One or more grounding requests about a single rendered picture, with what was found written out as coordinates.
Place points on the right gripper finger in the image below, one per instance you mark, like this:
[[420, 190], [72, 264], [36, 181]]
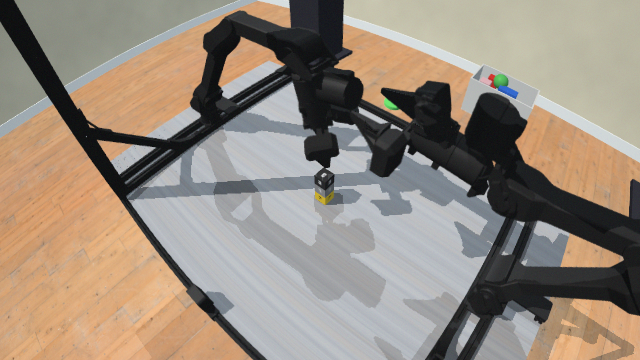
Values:
[[369, 128], [404, 100]]

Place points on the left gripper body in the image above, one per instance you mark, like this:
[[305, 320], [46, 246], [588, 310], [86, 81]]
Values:
[[320, 146]]

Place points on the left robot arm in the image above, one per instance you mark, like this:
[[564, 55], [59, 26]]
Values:
[[297, 47]]

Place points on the yellow block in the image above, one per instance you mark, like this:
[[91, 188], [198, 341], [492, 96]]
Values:
[[322, 199]]

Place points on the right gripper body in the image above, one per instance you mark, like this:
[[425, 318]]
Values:
[[390, 147]]

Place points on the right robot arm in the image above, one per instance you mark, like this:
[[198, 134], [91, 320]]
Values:
[[526, 195]]

